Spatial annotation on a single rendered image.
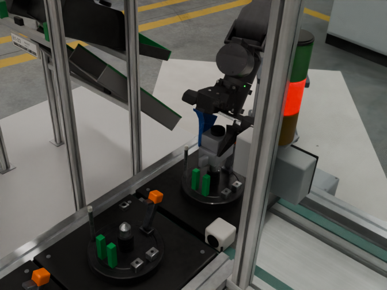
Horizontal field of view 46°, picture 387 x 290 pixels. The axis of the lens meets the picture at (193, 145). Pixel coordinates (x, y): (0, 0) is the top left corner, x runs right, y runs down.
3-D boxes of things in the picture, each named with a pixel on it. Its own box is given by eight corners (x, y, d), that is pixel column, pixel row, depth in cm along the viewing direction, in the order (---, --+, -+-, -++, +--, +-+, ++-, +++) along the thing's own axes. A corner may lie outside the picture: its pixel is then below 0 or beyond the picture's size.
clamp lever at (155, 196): (145, 224, 87) (156, 189, 85) (153, 229, 86) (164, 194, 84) (133, 228, 84) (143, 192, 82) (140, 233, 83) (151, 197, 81)
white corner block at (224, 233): (217, 229, 93) (219, 215, 90) (235, 241, 91) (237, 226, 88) (203, 242, 90) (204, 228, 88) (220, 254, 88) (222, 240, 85)
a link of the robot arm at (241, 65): (238, 20, 90) (223, 6, 79) (278, 28, 88) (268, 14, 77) (224, 76, 92) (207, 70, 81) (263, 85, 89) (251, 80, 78)
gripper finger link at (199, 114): (207, 111, 96) (192, 107, 91) (220, 117, 94) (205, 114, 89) (194, 141, 98) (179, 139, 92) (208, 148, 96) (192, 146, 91)
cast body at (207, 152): (216, 145, 98) (219, 118, 94) (232, 153, 96) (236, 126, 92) (191, 163, 93) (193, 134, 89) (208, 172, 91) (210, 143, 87)
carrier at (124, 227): (130, 199, 99) (128, 154, 92) (216, 258, 87) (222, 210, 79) (33, 264, 84) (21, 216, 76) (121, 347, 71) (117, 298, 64)
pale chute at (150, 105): (143, 109, 123) (152, 95, 123) (172, 131, 115) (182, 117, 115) (67, 59, 101) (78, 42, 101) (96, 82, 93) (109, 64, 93)
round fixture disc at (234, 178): (207, 161, 108) (208, 154, 107) (256, 187, 101) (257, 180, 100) (167, 189, 99) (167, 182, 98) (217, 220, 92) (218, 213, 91)
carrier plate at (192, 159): (204, 150, 115) (204, 143, 114) (285, 194, 103) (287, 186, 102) (135, 197, 100) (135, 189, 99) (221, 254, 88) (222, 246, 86)
